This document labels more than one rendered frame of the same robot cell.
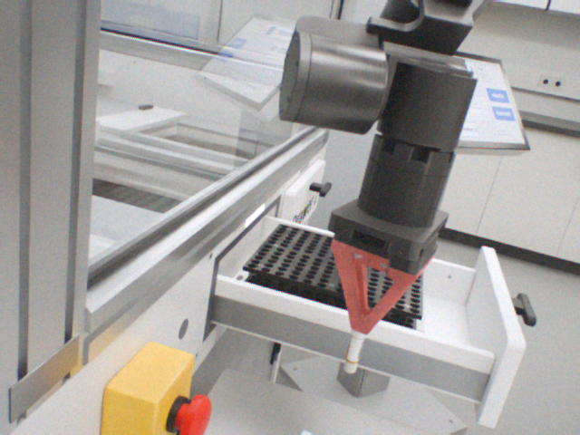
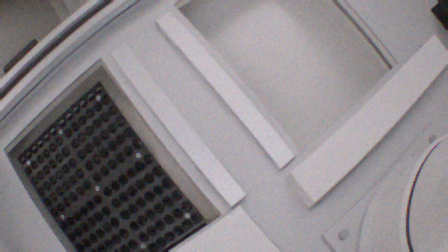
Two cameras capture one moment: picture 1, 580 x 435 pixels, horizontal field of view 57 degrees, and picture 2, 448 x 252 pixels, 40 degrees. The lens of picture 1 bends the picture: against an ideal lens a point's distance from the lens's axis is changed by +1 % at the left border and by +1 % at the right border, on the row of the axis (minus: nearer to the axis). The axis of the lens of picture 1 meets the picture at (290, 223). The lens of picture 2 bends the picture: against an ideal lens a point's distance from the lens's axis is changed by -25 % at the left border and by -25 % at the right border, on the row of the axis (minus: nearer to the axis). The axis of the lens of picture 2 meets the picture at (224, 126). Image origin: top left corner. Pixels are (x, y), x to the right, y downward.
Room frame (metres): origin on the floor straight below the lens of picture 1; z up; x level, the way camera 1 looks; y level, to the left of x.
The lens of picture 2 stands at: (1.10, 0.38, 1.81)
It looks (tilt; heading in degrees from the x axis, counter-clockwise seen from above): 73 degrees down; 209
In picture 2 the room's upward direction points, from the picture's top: 12 degrees clockwise
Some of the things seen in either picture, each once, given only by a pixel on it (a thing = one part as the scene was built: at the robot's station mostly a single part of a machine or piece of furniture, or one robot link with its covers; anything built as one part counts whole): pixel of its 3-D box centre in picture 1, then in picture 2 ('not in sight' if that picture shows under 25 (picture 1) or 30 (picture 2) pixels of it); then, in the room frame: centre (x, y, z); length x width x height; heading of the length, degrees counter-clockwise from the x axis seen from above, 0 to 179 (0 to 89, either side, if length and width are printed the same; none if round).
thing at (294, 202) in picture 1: (303, 200); not in sight; (0.99, -0.02, 0.87); 0.29 x 0.02 x 0.11; 170
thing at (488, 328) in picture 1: (487, 322); not in sight; (0.63, -0.27, 0.87); 0.29 x 0.02 x 0.11; 170
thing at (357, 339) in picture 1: (354, 346); not in sight; (0.38, -0.07, 0.95); 0.01 x 0.01 x 0.05
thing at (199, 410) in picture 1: (188, 418); not in sight; (0.35, 0.05, 0.88); 0.04 x 0.03 x 0.04; 170
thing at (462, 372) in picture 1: (329, 285); not in sight; (0.66, -0.07, 0.86); 0.40 x 0.26 x 0.06; 80
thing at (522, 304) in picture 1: (516, 306); not in sight; (0.62, -0.30, 0.91); 0.07 x 0.04 x 0.01; 170
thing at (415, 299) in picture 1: (415, 285); not in sight; (0.64, -0.18, 0.90); 0.18 x 0.02 x 0.01; 170
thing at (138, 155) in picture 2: not in sight; (99, 193); (1.03, 0.18, 0.87); 0.22 x 0.18 x 0.06; 80
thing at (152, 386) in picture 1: (151, 405); not in sight; (0.35, 0.08, 0.88); 0.07 x 0.05 x 0.07; 170
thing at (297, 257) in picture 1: (335, 284); not in sight; (0.66, -0.08, 0.87); 0.22 x 0.18 x 0.06; 80
